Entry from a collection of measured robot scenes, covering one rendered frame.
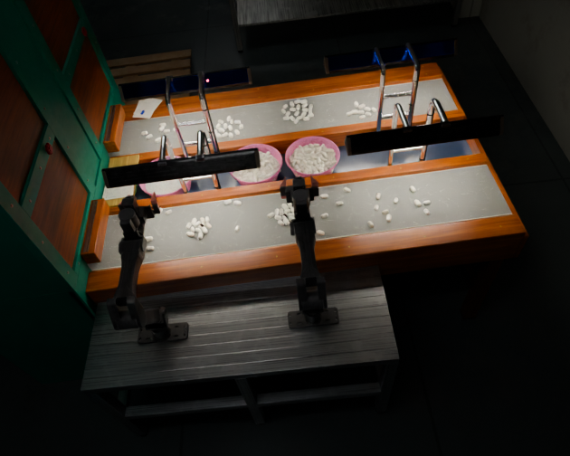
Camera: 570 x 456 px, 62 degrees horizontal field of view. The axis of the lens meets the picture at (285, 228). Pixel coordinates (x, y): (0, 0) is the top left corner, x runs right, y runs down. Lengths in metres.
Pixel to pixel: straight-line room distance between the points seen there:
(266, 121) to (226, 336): 1.20
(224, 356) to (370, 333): 0.56
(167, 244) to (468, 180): 1.38
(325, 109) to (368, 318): 1.21
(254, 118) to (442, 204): 1.09
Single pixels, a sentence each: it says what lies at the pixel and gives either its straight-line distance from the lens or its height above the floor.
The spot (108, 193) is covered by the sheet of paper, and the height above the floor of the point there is 0.78.
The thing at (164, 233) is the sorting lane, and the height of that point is 0.74.
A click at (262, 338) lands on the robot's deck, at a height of 0.67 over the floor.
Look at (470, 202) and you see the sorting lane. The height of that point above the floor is 0.74.
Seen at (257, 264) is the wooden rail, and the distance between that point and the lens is 1.95.
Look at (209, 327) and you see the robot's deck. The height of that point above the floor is 0.67.
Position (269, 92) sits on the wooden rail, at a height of 0.77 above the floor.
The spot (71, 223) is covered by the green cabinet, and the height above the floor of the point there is 0.94.
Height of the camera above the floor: 2.37
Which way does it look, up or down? 52 degrees down
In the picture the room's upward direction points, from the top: 8 degrees counter-clockwise
